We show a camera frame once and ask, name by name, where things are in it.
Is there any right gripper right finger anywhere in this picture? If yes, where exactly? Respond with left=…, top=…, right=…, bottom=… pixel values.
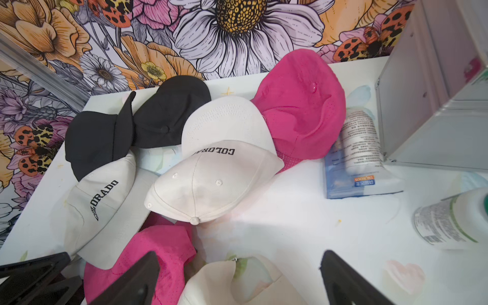
left=320, top=250, right=393, bottom=305

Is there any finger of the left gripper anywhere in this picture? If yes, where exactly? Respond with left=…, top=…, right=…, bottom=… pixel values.
left=1, top=252, right=84, bottom=304

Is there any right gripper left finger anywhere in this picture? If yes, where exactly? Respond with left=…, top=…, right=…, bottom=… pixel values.
left=91, top=252, right=160, bottom=305

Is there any pink cap front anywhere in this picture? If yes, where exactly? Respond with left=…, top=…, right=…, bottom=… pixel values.
left=84, top=213, right=196, bottom=304

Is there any pink cap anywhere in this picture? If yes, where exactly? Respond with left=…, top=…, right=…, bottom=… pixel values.
left=252, top=49, right=346, bottom=170
left=84, top=213, right=196, bottom=304

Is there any white Colorado cap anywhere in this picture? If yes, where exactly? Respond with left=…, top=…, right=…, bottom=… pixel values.
left=64, top=152, right=158, bottom=270
left=144, top=140, right=284, bottom=226

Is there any white blue tube package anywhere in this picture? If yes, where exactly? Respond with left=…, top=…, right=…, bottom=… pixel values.
left=325, top=108, right=404, bottom=200

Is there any white bottle green lid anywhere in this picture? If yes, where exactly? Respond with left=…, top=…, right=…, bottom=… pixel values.
left=413, top=188, right=487, bottom=252

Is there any black cap back left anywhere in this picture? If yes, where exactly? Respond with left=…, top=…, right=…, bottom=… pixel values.
left=65, top=91, right=136, bottom=180

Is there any black cap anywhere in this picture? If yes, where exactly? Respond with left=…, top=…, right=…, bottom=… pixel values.
left=132, top=76, right=211, bottom=149
left=65, top=91, right=136, bottom=180

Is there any black cap back centre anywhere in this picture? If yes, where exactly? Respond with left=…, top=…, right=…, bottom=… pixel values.
left=132, top=76, right=211, bottom=149

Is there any pink cap back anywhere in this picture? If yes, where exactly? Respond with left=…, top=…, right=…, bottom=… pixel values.
left=252, top=49, right=346, bottom=170

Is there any silver first aid case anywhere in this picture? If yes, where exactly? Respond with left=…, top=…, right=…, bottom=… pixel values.
left=376, top=1, right=487, bottom=172

